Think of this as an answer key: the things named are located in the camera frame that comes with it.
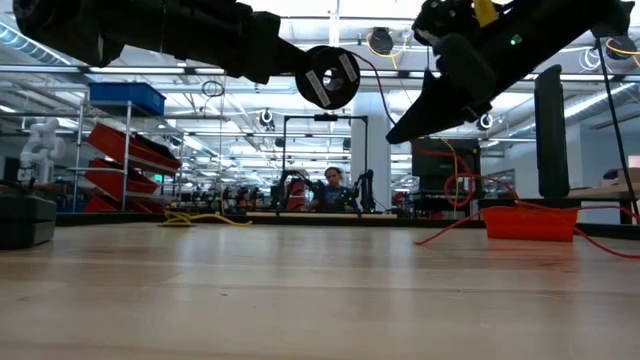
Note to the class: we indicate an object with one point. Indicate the tall black rounded post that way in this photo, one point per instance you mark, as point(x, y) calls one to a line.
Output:
point(550, 130)

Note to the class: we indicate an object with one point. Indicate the person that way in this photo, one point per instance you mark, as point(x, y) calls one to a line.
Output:
point(332, 197)

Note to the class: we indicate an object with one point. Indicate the blue storage bin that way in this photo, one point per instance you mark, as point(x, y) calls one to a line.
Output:
point(125, 97)

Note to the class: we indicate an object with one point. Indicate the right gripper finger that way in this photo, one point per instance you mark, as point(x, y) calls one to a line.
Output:
point(430, 107)
point(460, 119)

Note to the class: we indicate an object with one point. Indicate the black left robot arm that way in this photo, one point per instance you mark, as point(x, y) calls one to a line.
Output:
point(75, 25)

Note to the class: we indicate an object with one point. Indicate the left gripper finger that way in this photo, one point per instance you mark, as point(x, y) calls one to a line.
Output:
point(292, 54)
point(292, 67)

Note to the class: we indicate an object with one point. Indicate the black monitor cart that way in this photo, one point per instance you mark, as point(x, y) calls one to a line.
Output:
point(430, 165)

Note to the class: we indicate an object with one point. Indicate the thin black frame strut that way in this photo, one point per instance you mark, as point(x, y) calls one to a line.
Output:
point(635, 244)

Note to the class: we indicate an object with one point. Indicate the black background robot arm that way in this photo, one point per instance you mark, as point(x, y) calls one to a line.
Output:
point(295, 182)
point(367, 190)

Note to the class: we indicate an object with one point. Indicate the black zip case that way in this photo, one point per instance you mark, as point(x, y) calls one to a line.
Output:
point(25, 220)

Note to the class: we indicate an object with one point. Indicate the metal rack red bins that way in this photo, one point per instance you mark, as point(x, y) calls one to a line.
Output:
point(110, 182)

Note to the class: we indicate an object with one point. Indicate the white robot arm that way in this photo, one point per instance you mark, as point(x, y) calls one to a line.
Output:
point(40, 150)

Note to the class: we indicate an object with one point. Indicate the background wooden table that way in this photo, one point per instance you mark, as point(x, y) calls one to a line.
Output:
point(600, 192)

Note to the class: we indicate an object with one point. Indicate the red square container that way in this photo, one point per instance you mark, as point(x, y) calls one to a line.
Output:
point(525, 231)

